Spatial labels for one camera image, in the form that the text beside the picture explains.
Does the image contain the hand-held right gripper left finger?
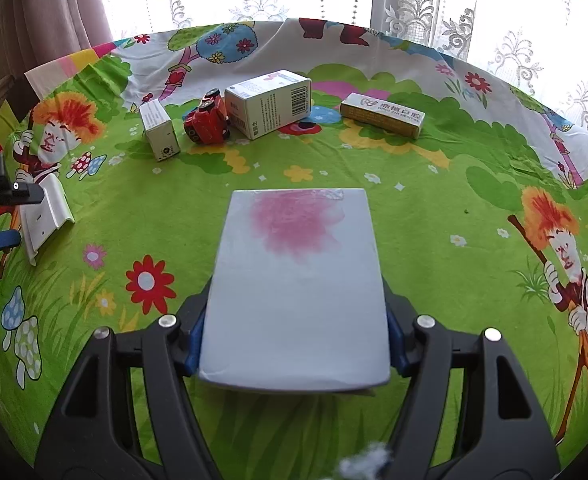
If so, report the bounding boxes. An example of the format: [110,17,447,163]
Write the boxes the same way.
[34,280,225,480]

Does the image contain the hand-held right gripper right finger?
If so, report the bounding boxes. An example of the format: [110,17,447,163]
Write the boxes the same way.
[383,277,562,480]

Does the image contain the white ridged plastic piece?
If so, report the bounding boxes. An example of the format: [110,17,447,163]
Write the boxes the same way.
[18,172,76,267]

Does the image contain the large white box pink stain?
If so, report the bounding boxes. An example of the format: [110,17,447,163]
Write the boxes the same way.
[197,187,392,396]

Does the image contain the green cartoon printed tablecloth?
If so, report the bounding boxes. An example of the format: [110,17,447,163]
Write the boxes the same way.
[0,17,588,466]

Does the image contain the small white and olive box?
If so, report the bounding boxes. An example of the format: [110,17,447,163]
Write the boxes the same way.
[140,100,181,162]

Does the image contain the pink-brown curtain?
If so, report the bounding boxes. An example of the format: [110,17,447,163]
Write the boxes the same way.
[0,0,114,81]

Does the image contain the red toy car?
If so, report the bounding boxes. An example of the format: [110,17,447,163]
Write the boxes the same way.
[183,88,232,145]

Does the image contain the gold long box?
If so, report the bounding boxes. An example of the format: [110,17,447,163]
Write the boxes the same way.
[340,92,426,139]

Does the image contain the white box with barcode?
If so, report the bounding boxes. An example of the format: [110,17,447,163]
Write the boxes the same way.
[224,71,312,140]

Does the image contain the white lace curtain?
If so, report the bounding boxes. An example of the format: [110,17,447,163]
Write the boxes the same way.
[98,0,588,141]

